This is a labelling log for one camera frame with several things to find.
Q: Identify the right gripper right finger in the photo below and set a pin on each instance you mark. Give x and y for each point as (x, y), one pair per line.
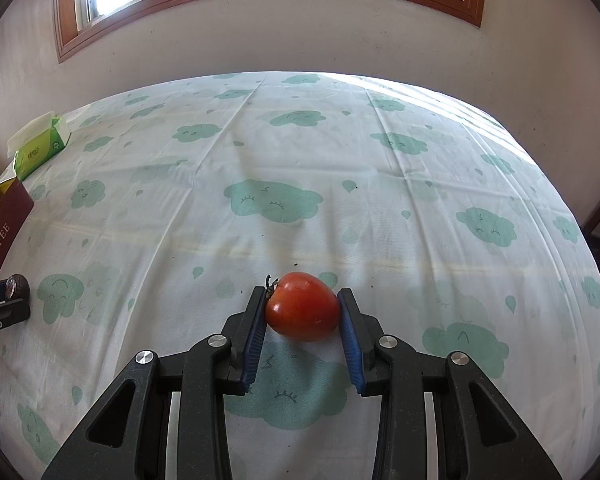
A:
(479, 434)

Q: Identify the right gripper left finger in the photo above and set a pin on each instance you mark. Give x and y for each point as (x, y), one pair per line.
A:
(124, 435)

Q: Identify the red tomato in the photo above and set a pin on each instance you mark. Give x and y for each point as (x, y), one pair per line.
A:
(301, 307)

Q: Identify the dark passion fruit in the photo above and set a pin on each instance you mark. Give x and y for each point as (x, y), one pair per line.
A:
(17, 288)

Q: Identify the red gold toffee tin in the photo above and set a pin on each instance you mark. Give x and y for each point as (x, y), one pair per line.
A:
(15, 206)

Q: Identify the green tissue pack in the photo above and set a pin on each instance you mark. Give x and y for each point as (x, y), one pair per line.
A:
(37, 142)

